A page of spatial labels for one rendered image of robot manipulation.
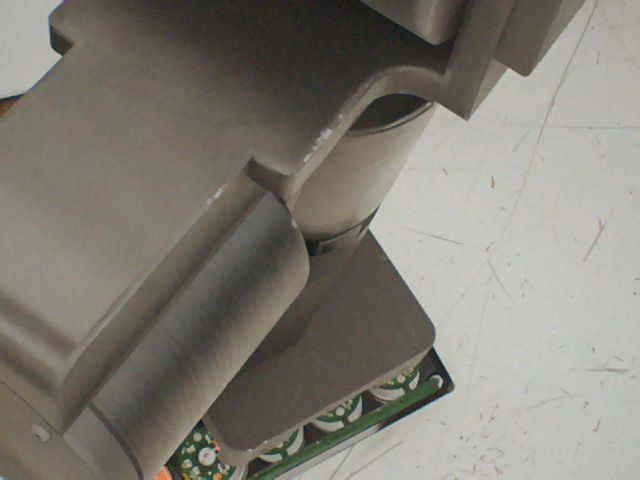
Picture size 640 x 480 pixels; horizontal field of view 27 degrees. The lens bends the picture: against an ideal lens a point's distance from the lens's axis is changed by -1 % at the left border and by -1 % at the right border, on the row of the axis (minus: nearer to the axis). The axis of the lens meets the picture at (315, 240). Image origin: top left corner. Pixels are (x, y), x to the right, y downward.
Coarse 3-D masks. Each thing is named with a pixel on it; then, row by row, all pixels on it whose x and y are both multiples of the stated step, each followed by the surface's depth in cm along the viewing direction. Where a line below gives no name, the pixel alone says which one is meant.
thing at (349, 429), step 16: (432, 384) 55; (400, 400) 54; (416, 400) 54; (368, 416) 54; (384, 416) 54; (336, 432) 54; (352, 432) 54; (304, 448) 54; (320, 448) 54; (288, 464) 54
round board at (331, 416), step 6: (354, 396) 55; (360, 396) 55; (348, 402) 54; (354, 402) 55; (336, 408) 55; (348, 408) 55; (354, 408) 54; (324, 414) 54; (330, 414) 54; (336, 414) 54; (342, 414) 54; (348, 414) 54; (318, 420) 54; (324, 420) 54; (330, 420) 54; (336, 420) 54
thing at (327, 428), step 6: (360, 402) 57; (360, 408) 58; (354, 414) 56; (360, 414) 59; (318, 426) 57; (324, 426) 56; (330, 426) 56; (336, 426) 56; (342, 426) 57; (324, 432) 58; (330, 432) 58
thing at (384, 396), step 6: (414, 384) 57; (366, 390) 59; (372, 390) 57; (378, 390) 56; (384, 390) 55; (396, 390) 55; (402, 390) 56; (372, 396) 59; (378, 396) 57; (384, 396) 57; (390, 396) 57; (396, 396) 57; (384, 402) 59
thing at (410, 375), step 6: (408, 372) 55; (414, 372) 55; (396, 378) 55; (408, 378) 55; (414, 378) 55; (384, 384) 55; (390, 384) 55; (396, 384) 55; (402, 384) 55; (390, 390) 55
